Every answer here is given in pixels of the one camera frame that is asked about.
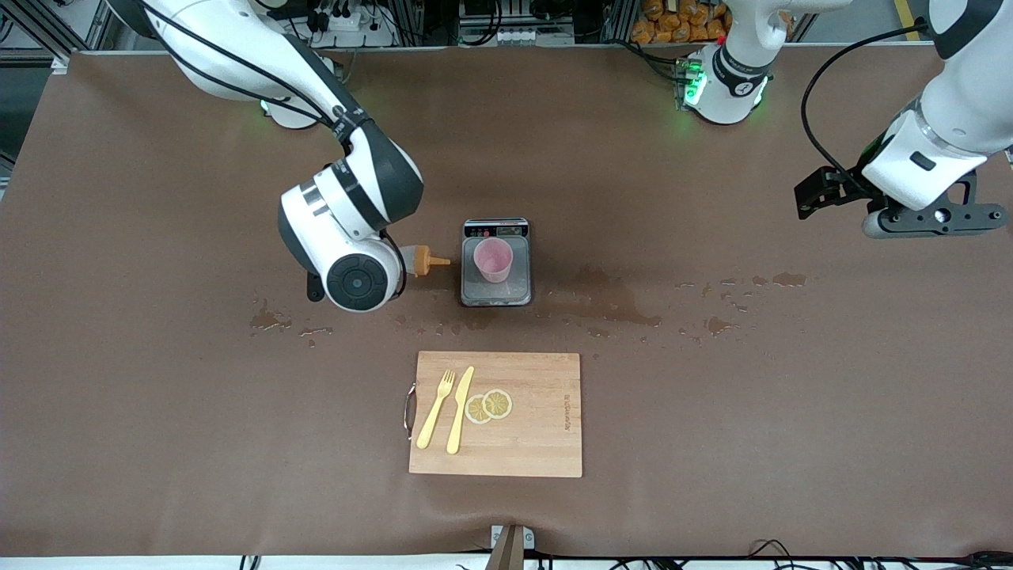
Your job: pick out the silver digital kitchen scale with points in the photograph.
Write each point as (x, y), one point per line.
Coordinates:
(496, 294)

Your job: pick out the yellow plastic knife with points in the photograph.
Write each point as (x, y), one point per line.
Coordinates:
(457, 419)

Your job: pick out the squeeze bottle with orange cap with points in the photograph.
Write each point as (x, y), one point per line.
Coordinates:
(427, 261)

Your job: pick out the pink plastic cup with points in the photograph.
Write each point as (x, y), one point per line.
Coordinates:
(492, 261)

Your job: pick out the white power strip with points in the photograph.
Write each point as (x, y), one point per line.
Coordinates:
(364, 33)

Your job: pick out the orange snack packets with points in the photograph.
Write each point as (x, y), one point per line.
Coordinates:
(673, 24)

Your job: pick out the yellow plastic fork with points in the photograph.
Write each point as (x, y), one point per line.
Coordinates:
(434, 416)

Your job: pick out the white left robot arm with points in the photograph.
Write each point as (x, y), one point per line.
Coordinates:
(728, 95)

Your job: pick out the brown table mat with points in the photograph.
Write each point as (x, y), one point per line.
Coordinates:
(712, 435)

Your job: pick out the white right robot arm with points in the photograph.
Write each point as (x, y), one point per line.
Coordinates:
(237, 39)

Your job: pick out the metal table edge bracket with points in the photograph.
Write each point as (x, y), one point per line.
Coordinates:
(510, 550)

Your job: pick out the wooden cutting board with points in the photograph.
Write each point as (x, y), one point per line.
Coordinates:
(538, 427)

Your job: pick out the lemon slice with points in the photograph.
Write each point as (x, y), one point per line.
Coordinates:
(475, 410)
(498, 404)

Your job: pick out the white connector block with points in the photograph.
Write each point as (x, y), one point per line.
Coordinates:
(522, 37)

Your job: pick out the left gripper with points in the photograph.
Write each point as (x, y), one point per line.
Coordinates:
(840, 188)

